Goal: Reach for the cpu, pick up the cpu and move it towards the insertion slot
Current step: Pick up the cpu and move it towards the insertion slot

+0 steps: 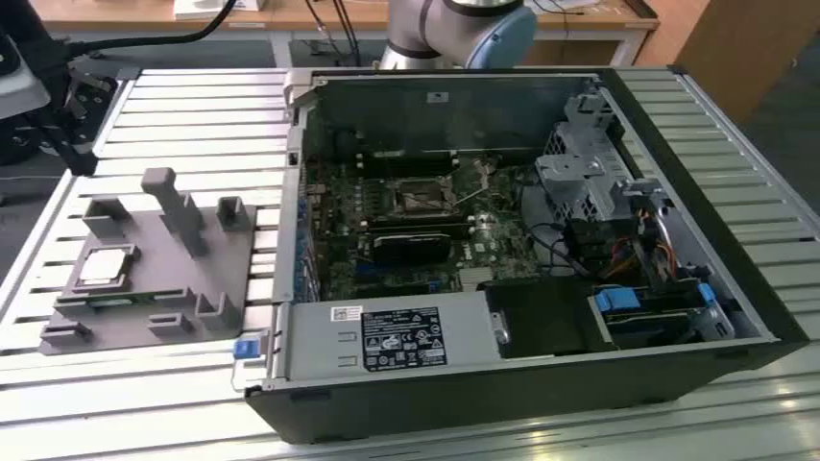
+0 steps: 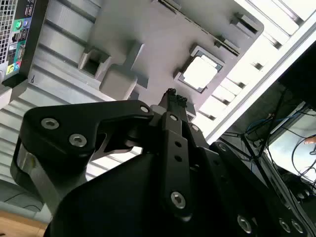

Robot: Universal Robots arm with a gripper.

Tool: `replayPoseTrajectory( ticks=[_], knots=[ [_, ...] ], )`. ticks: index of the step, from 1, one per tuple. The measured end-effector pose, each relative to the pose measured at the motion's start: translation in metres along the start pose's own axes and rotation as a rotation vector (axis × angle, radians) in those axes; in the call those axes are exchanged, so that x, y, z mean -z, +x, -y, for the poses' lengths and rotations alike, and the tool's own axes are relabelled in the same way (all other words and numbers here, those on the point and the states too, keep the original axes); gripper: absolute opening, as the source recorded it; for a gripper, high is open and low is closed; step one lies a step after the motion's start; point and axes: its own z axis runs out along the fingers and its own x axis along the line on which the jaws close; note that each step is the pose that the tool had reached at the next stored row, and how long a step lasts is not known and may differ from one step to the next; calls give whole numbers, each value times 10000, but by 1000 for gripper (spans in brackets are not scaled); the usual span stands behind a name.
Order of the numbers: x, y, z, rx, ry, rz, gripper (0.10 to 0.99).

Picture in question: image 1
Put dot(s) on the green RAM stick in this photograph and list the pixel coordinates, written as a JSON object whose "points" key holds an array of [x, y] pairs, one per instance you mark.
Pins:
{"points": [[119, 299]]}

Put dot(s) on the black plastic shroud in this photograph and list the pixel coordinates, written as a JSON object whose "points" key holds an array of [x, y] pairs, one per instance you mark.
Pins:
{"points": [[544, 317]]}

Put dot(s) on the grey parts rack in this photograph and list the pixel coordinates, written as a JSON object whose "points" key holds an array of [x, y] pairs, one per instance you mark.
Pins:
{"points": [[160, 269]]}

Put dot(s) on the silver metal drive cage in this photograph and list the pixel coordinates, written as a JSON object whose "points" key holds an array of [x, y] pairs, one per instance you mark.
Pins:
{"points": [[576, 182]]}

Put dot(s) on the blue case latch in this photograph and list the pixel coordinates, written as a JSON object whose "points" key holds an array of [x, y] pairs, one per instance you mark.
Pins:
{"points": [[248, 349]]}

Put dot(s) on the black RAM slot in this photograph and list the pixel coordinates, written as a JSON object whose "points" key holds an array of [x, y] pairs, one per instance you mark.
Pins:
{"points": [[416, 230], [416, 222]]}

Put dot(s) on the black graphics card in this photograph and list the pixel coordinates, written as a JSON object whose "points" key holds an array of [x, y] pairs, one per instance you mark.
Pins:
{"points": [[410, 249]]}

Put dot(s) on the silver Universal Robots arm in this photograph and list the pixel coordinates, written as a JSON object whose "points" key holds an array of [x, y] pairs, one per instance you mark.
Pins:
{"points": [[416, 29]]}

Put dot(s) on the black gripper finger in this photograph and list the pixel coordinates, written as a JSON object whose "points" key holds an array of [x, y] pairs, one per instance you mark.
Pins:
{"points": [[96, 78], [82, 161]]}

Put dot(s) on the blue disk carrier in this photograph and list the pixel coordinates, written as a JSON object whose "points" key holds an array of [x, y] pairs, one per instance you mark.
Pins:
{"points": [[616, 301]]}

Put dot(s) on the silver square CPU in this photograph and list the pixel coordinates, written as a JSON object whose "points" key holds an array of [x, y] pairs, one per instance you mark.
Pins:
{"points": [[106, 266]]}

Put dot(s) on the CPU socket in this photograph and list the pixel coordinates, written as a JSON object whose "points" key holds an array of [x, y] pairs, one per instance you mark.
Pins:
{"points": [[424, 204]]}

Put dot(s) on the small silver heat sink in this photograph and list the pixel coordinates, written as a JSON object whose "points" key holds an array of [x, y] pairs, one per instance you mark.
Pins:
{"points": [[478, 278]]}

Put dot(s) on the black open PC case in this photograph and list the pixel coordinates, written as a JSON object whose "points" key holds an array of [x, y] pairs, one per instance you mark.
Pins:
{"points": [[448, 408]]}

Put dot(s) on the white box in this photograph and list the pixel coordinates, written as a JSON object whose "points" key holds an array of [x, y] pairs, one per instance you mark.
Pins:
{"points": [[218, 8]]}

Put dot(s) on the brown wooden cabinet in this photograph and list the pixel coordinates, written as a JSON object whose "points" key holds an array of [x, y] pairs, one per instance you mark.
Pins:
{"points": [[743, 53]]}

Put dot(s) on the grey power supply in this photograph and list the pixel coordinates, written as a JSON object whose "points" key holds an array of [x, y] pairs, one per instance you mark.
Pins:
{"points": [[314, 346]]}

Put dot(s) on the green motherboard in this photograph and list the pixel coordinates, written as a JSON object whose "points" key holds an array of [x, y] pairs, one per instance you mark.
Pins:
{"points": [[506, 249]]}

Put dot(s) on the small blue clip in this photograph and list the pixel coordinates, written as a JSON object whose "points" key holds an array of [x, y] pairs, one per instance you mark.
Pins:
{"points": [[706, 294]]}

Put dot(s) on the wooden desk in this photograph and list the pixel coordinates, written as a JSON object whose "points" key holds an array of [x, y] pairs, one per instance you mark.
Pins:
{"points": [[346, 16]]}

